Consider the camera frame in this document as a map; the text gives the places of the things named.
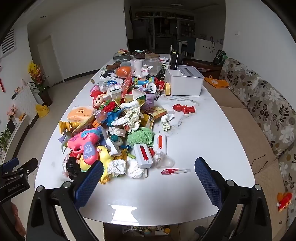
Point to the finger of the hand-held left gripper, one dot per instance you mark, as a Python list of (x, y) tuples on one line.
[(30, 165), (10, 162)]

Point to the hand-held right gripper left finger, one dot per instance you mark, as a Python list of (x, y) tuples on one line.
[(89, 183)]

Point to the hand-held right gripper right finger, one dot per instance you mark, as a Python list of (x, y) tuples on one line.
[(208, 183)]

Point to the person's left hand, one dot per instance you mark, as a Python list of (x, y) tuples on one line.
[(17, 222)]

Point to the green leafy plant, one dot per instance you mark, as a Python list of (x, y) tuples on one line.
[(4, 139)]

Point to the black plastic toy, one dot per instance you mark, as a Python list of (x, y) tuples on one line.
[(71, 165)]

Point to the yellow duck toy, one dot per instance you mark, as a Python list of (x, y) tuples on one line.
[(104, 157)]

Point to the crumpled white paper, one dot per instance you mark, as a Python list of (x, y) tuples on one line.
[(116, 168), (131, 115)]

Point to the pale green plastic toy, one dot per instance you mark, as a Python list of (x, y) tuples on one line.
[(64, 146)]

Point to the red and clear pen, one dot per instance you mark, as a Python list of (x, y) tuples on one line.
[(168, 171)]

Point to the pink toy gun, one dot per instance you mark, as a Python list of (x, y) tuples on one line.
[(87, 141)]

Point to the small purple toy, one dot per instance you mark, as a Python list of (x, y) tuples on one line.
[(62, 138)]

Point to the clear silicone teat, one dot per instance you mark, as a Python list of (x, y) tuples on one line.
[(165, 161)]

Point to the crumpled white tissue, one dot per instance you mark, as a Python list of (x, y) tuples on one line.
[(166, 122), (136, 171)]

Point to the pink flowers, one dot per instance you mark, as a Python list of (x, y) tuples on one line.
[(12, 111)]

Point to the yellow plastic toy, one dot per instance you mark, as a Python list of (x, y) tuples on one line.
[(67, 126)]

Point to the yellow potty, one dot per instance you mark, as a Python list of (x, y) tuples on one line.
[(42, 111)]

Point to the white case with red stripe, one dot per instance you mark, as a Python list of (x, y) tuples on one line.
[(140, 157)]

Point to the white brush with red stripe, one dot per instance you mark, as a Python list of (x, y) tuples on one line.
[(163, 141)]

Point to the white radiator cover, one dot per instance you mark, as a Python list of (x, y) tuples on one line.
[(24, 99)]

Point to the blue dinosaur toy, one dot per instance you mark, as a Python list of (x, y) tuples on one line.
[(111, 118)]

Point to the green fuzzy cloth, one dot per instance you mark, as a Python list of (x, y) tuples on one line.
[(140, 136)]

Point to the orange tissue pack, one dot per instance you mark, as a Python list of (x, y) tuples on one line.
[(79, 113)]

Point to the pile of small toys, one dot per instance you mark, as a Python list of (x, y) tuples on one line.
[(148, 231)]

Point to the red toy figure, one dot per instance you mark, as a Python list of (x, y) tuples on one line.
[(181, 108)]

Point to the red and yellow plush toy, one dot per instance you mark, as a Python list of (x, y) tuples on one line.
[(285, 201)]

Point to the red monkey doll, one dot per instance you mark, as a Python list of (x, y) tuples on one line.
[(99, 100)]

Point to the potted plant with yellow flowers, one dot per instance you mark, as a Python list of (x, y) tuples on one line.
[(34, 71)]

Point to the floral sofa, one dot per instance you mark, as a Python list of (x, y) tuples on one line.
[(266, 102)]

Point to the white storage box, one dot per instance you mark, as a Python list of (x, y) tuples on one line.
[(185, 85)]

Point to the orange cloth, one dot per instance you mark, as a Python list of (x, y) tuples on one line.
[(217, 83)]

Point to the yellow tape roll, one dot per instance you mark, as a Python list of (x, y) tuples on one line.
[(167, 89)]

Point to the lavender plastic toy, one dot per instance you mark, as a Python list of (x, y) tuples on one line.
[(149, 99)]

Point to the white door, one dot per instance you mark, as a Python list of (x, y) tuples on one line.
[(49, 60)]

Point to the heap of mixed toys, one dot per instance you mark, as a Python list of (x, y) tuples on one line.
[(138, 83)]

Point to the orange ball toy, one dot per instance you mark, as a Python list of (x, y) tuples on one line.
[(123, 71)]

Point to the white paper roll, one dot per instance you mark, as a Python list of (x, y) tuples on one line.
[(137, 67)]

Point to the green bag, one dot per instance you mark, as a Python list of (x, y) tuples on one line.
[(219, 58)]

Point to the black tablet screen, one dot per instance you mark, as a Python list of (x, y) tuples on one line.
[(173, 58)]

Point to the glass jar with wooden lid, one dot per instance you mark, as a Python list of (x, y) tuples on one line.
[(152, 64)]

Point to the white cabinet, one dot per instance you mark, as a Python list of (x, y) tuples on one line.
[(203, 49)]

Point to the dark display shelf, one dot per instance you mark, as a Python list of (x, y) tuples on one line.
[(161, 27)]

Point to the red wall ornament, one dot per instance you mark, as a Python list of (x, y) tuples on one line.
[(1, 81)]

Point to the white wall vent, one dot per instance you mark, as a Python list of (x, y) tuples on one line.
[(9, 42)]

